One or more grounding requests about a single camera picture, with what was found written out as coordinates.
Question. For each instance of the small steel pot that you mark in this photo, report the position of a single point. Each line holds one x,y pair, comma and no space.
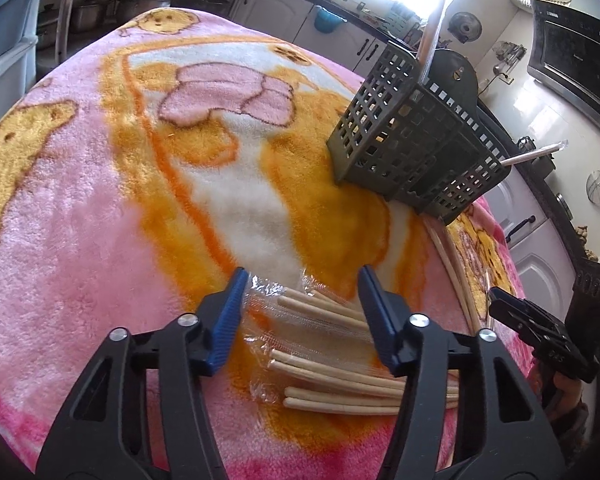
47,27

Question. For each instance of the teal knife rack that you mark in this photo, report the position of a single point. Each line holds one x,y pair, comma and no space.
402,20

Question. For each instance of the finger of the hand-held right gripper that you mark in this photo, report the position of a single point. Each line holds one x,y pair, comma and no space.
510,307

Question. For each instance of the silver exhaust duct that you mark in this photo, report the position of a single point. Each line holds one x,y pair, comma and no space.
520,0

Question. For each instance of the black range hood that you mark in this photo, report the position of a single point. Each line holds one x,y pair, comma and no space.
575,50

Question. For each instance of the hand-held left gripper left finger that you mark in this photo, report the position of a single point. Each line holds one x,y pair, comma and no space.
227,325

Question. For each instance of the pink printed blanket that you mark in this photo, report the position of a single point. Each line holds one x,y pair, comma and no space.
105,210

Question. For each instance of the steel pot with lid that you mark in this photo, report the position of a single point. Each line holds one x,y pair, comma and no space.
87,12

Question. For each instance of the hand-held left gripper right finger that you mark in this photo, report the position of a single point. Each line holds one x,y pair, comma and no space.
375,310

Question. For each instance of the white plastic storage drawers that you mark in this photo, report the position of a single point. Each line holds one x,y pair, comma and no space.
10,50

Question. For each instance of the dark grey utensil basket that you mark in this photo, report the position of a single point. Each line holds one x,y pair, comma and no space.
405,135

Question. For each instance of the small wall fan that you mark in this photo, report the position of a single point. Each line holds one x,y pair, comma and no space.
465,27

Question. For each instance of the grey storage shelf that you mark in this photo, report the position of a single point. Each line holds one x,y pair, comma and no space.
65,10

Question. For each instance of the blue plastic bag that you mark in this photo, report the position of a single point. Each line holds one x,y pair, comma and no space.
326,20

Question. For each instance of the hanging kitchen tools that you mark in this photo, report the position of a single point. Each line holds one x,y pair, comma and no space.
512,55

